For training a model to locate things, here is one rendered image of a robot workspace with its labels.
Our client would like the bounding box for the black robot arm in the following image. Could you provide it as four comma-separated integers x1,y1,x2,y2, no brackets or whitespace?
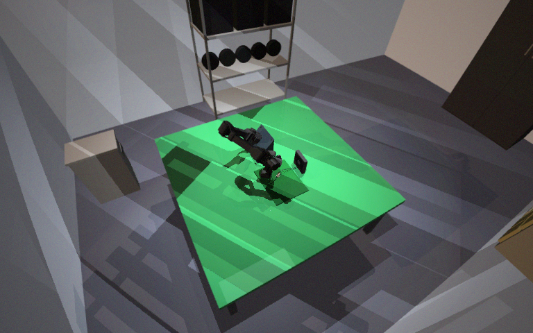
217,120,282,171

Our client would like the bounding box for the black cooling fan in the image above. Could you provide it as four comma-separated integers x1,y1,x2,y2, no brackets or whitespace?
294,149,308,174

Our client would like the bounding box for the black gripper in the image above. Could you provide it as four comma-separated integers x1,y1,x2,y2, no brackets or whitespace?
260,151,276,178

